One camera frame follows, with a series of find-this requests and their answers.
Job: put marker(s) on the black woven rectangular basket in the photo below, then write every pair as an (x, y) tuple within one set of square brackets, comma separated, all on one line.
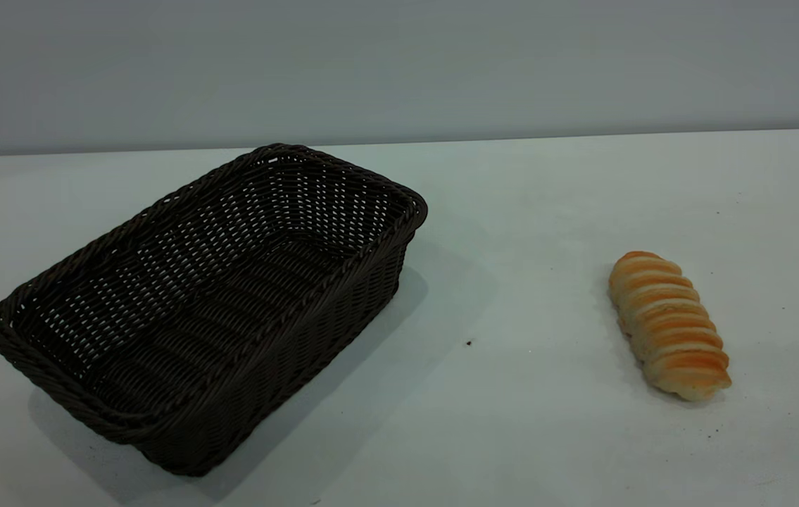
[(216, 310)]

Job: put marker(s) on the orange striped bread roll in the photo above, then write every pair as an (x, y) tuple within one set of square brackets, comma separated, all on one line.
[(667, 325)]

